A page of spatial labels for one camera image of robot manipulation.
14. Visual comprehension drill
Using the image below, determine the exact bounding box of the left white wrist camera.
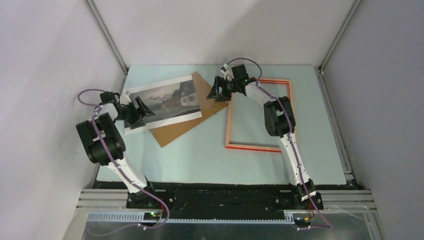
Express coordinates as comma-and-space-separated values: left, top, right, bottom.
119, 91, 132, 106

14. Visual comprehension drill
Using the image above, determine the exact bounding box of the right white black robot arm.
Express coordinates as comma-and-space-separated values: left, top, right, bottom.
206, 64, 317, 209

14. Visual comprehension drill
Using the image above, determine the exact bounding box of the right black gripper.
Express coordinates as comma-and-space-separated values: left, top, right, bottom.
206, 76, 238, 103

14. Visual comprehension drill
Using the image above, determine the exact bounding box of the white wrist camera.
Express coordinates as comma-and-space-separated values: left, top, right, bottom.
220, 63, 234, 81
119, 91, 132, 106

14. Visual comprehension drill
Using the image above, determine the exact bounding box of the red wooden picture frame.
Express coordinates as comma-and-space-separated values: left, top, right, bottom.
224, 78, 293, 153

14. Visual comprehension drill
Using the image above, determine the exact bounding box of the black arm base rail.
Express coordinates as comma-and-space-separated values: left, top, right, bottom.
92, 181, 326, 220

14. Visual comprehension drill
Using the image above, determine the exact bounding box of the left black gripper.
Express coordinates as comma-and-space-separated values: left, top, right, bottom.
114, 96, 156, 130

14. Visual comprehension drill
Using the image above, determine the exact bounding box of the landscape photo print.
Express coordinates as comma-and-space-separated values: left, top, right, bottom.
123, 75, 203, 135

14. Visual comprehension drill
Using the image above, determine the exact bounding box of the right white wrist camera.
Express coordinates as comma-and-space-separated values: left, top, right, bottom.
220, 63, 234, 81

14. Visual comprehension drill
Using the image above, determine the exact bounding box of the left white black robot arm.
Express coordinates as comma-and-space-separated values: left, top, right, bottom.
76, 90, 158, 208

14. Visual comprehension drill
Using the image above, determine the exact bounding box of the brown backing board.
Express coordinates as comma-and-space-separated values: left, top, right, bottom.
149, 71, 229, 149

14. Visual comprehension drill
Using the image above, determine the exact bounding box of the grey slotted cable duct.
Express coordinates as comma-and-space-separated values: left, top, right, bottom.
86, 211, 295, 225

